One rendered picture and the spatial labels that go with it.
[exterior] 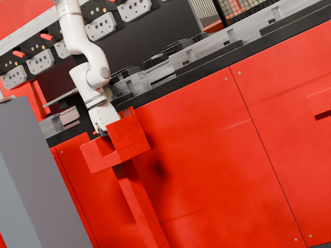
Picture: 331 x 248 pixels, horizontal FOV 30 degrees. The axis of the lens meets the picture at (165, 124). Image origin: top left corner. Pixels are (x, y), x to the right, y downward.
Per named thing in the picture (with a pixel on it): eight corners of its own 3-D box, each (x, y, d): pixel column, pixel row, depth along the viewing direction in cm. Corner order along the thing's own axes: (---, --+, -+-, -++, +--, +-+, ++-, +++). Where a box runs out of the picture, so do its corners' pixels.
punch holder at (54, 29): (60, 60, 281) (45, 27, 280) (72, 57, 288) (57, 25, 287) (82, 47, 272) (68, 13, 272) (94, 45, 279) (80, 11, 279)
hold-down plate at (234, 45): (176, 77, 247) (173, 71, 246) (183, 75, 251) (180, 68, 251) (238, 48, 230) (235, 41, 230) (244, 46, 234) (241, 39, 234)
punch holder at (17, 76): (6, 91, 303) (-8, 60, 303) (18, 88, 310) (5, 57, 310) (25, 80, 295) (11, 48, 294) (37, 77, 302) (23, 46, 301)
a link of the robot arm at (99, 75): (97, 5, 231) (117, 82, 227) (73, 22, 242) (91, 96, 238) (78, 4, 225) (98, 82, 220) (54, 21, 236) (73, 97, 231)
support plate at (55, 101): (43, 108, 261) (42, 106, 261) (82, 95, 283) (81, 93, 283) (72, 93, 251) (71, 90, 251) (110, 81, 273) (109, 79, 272)
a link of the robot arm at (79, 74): (110, 89, 232) (95, 97, 238) (93, 57, 231) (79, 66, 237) (94, 96, 226) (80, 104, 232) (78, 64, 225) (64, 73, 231)
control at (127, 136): (91, 174, 241) (72, 132, 240) (120, 160, 252) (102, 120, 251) (121, 163, 226) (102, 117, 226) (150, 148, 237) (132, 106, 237)
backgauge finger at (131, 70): (92, 92, 284) (88, 82, 284) (124, 81, 305) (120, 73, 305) (111, 82, 277) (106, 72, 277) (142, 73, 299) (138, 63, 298)
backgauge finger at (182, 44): (145, 65, 265) (140, 55, 265) (175, 56, 287) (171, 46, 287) (166, 54, 259) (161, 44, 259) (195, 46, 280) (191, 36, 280)
